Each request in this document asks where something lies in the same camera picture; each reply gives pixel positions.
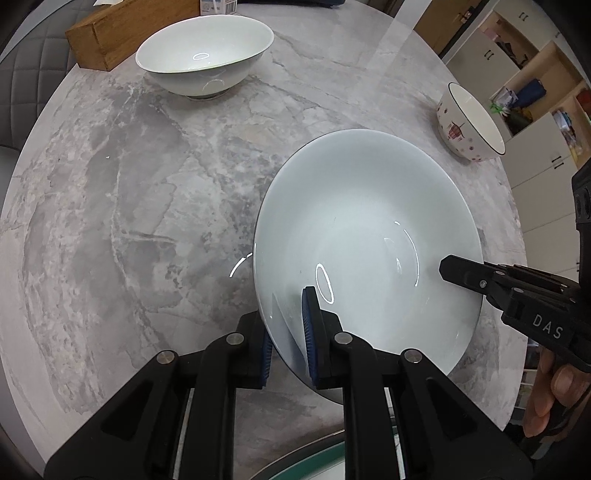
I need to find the blue bag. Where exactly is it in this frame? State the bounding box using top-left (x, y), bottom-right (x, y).
top-left (517, 78), bottom-right (546, 109)

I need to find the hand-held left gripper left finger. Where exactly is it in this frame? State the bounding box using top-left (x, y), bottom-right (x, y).
top-left (44, 310), bottom-right (274, 480)

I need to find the wooden entrance door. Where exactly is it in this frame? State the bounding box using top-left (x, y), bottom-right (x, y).
top-left (413, 0), bottom-right (483, 58)

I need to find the pink floral bowl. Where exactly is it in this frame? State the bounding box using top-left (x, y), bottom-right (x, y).
top-left (435, 82), bottom-right (507, 163)

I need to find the white shopping bag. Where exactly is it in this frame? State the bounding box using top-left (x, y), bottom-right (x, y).
top-left (492, 90), bottom-right (520, 114)

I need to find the wooden tissue box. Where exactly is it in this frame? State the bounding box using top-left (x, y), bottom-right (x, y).
top-left (65, 0), bottom-right (201, 72)

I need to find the teal floral plate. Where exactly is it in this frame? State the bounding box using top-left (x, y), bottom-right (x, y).
top-left (263, 427), bottom-right (407, 480)

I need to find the small white carton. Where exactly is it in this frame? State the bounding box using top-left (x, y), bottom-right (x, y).
top-left (199, 0), bottom-right (238, 16)

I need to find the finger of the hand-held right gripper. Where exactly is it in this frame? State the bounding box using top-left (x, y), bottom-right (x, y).
top-left (438, 255), bottom-right (580, 310)

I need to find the person's right hand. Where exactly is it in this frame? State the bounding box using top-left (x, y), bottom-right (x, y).
top-left (523, 351), bottom-right (591, 439)

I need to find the grey quilted chair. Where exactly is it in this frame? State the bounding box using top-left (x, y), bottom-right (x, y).
top-left (0, 9), bottom-right (100, 151)

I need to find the small white bowl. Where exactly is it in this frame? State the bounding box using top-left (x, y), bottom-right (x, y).
top-left (135, 15), bottom-right (275, 99)

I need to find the large white bowl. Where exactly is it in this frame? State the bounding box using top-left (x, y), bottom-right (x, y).
top-left (252, 129), bottom-right (485, 406)

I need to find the white wall cabinet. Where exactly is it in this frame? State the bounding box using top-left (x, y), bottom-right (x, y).
top-left (438, 0), bottom-right (591, 287)

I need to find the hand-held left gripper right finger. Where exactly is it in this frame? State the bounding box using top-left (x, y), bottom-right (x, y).
top-left (301, 286), bottom-right (532, 480)

